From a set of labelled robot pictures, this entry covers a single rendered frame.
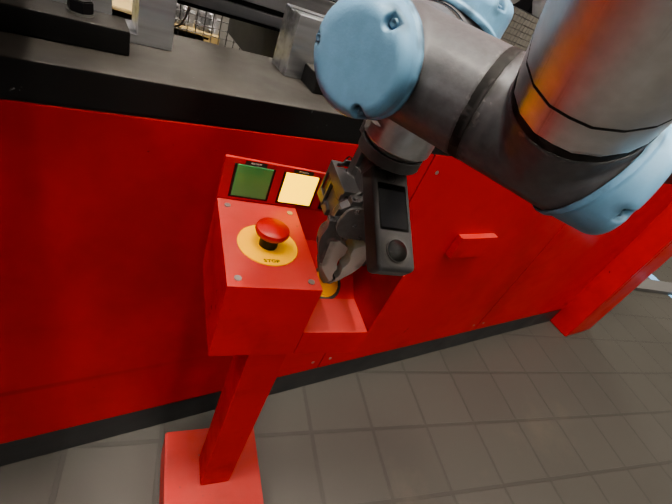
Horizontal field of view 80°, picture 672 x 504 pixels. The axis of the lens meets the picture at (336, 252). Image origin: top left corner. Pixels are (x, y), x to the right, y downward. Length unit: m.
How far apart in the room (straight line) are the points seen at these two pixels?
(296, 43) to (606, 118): 0.57
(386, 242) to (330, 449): 0.93
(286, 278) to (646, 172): 0.32
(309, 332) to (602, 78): 0.40
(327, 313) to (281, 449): 0.73
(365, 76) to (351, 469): 1.12
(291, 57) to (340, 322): 0.43
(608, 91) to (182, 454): 0.99
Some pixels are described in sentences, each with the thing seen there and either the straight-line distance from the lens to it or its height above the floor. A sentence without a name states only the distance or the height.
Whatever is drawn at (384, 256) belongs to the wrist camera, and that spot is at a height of 0.86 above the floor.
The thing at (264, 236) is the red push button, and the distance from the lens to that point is 0.45.
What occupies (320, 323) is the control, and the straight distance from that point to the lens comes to 0.52.
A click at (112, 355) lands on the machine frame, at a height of 0.34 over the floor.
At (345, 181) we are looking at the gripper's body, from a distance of 0.46.
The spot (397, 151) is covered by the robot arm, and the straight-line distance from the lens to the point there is 0.40.
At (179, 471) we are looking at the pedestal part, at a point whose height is 0.12.
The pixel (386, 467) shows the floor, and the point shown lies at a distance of 1.32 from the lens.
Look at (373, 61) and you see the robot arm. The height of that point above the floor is 1.03.
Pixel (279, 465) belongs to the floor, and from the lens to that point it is 1.20.
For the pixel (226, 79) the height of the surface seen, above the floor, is 0.88.
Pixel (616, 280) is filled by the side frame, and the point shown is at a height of 0.37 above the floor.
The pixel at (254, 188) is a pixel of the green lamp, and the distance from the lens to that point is 0.53.
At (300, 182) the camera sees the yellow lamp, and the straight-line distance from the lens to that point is 0.53.
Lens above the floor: 1.07
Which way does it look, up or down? 35 degrees down
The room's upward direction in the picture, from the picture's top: 25 degrees clockwise
